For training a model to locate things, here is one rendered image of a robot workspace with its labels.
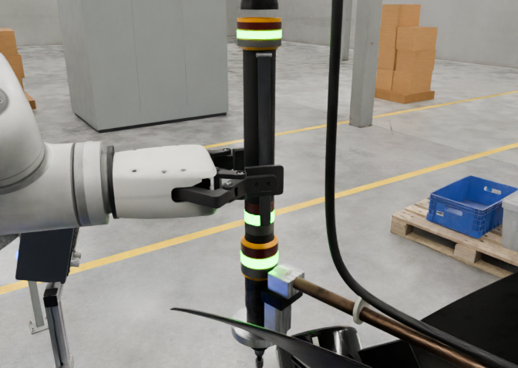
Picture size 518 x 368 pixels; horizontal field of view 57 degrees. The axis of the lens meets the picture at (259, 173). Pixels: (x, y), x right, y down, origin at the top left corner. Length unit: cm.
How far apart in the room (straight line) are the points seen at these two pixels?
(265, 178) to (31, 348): 245
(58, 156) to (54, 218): 6
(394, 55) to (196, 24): 359
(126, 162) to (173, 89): 642
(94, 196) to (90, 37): 603
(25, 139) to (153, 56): 631
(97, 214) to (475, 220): 321
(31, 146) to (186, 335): 231
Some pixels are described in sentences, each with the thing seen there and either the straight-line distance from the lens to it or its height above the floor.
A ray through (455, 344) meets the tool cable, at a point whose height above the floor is 140.
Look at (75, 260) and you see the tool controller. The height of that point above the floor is 109.
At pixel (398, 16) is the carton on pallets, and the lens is 873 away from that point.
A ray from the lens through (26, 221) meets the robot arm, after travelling 49.
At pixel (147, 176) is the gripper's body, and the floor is 152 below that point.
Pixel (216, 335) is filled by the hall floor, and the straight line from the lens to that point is 268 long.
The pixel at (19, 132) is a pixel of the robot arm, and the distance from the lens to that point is 43.
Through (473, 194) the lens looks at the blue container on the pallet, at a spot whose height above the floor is 21.
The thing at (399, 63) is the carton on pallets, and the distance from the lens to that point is 875.
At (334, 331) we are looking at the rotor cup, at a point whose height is 126.
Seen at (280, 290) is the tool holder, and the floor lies 138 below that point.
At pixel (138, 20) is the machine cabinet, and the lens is 664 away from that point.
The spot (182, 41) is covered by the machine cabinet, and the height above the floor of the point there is 113.
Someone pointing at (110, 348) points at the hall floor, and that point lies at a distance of 270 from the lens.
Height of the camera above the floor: 168
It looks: 20 degrees down
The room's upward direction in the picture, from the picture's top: straight up
